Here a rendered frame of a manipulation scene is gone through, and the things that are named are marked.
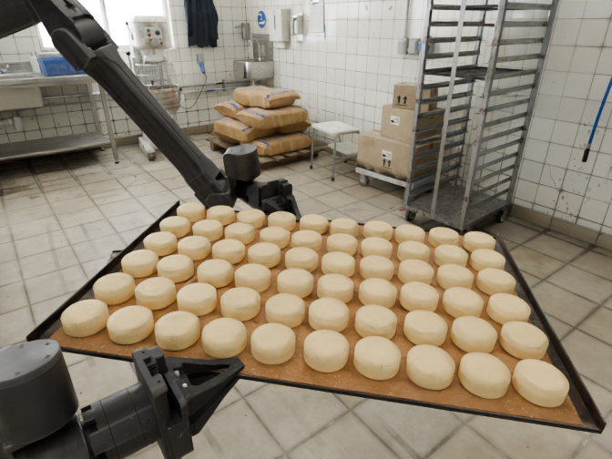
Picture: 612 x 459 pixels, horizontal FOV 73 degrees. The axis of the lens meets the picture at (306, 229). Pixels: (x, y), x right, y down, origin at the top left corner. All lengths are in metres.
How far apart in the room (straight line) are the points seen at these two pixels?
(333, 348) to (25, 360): 0.28
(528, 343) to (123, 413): 0.43
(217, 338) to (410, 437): 1.30
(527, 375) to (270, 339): 0.27
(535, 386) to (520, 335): 0.08
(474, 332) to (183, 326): 0.34
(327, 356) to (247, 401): 1.34
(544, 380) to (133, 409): 0.40
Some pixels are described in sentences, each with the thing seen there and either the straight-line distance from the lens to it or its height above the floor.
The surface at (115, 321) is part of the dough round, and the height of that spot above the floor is 1.02.
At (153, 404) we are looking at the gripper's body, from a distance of 0.42.
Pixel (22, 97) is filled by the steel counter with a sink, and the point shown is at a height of 0.72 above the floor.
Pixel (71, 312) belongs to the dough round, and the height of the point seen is 1.03.
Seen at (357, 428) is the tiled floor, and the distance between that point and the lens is 1.70.
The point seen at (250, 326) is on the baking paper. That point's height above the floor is 1.00.
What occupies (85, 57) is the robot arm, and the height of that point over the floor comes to 1.28.
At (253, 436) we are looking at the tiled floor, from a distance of 1.68.
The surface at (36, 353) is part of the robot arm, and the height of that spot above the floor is 1.09.
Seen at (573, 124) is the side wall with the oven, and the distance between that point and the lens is 3.27.
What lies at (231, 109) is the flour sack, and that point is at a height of 0.50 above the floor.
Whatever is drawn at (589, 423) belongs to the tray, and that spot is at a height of 0.98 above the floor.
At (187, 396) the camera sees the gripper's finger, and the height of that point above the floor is 1.02.
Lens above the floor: 1.33
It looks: 26 degrees down
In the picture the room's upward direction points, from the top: straight up
